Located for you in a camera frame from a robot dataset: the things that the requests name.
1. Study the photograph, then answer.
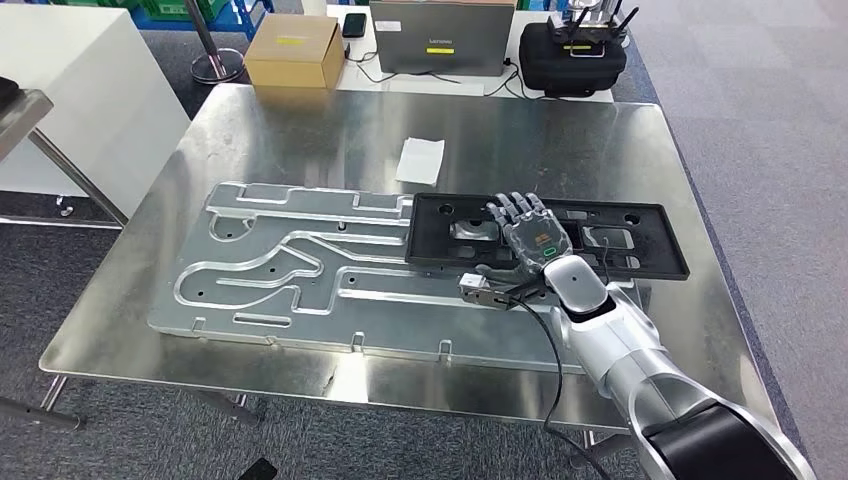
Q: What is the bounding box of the black plastic bracket part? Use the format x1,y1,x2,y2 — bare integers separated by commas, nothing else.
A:
404,192,692,282

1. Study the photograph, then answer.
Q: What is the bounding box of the stainless steel workbench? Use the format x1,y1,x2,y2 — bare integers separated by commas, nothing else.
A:
0,82,784,468

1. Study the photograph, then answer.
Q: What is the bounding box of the white paper sheet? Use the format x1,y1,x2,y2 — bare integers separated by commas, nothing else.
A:
395,137,446,187

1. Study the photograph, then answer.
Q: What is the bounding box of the stamped metal panel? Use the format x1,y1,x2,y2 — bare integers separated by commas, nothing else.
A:
146,182,644,376

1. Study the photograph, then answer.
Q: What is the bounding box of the grey laptop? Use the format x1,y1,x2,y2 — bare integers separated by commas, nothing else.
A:
368,0,519,78

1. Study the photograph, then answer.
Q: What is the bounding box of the black carry bag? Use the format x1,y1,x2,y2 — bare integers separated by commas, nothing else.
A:
518,21,629,99

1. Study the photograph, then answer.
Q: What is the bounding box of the brown cardboard box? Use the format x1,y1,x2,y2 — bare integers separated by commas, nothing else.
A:
243,13,347,91

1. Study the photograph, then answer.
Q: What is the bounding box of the black router with antennas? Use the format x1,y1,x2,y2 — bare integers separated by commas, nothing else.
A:
546,0,641,60

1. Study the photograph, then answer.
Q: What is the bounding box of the chrome stanchion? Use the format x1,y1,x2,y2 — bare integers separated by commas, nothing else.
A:
182,0,251,86

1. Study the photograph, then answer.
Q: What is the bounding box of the blue metal rack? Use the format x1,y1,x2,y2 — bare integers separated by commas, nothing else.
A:
129,0,276,42

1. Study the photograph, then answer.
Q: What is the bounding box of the green plastic crate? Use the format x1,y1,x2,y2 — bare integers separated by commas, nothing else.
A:
139,0,228,21
49,0,140,11

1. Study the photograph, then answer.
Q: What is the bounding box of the stainless steel side table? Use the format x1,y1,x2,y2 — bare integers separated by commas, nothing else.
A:
0,76,130,231

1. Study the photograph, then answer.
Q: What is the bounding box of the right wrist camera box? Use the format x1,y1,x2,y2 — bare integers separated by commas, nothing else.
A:
458,271,526,313

